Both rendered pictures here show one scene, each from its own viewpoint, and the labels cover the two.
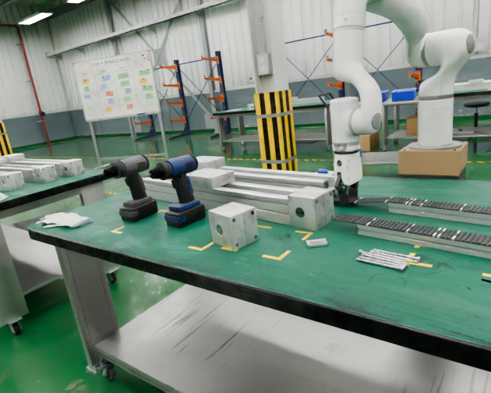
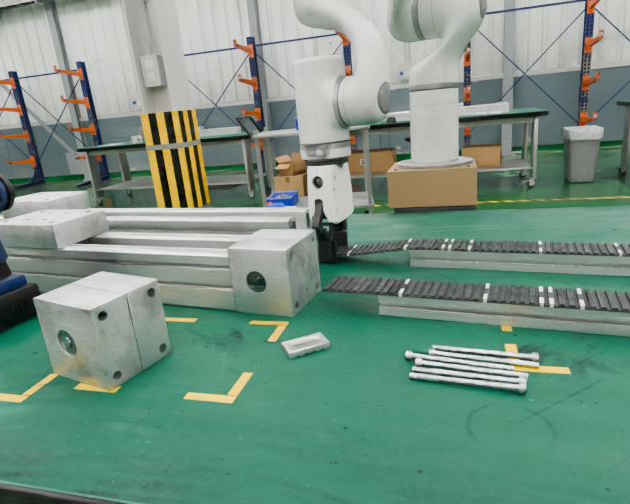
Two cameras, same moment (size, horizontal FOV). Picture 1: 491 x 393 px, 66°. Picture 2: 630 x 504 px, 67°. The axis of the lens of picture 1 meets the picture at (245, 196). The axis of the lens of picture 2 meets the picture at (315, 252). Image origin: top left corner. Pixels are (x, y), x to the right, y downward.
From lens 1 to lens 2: 44 cm
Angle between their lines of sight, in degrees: 20
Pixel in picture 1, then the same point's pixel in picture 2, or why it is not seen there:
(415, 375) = not seen: outside the picture
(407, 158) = (400, 183)
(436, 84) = (438, 65)
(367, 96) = (368, 46)
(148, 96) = not seen: outside the picture
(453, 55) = (461, 17)
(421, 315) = not seen: outside the picture
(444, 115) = (449, 113)
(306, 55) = (211, 74)
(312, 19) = (215, 26)
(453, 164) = (469, 188)
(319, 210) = (297, 274)
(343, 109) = (321, 76)
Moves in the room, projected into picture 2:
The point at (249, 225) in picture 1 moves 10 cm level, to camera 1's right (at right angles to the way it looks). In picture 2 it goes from (144, 323) to (231, 303)
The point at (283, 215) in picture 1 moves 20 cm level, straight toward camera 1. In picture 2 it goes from (219, 291) to (241, 356)
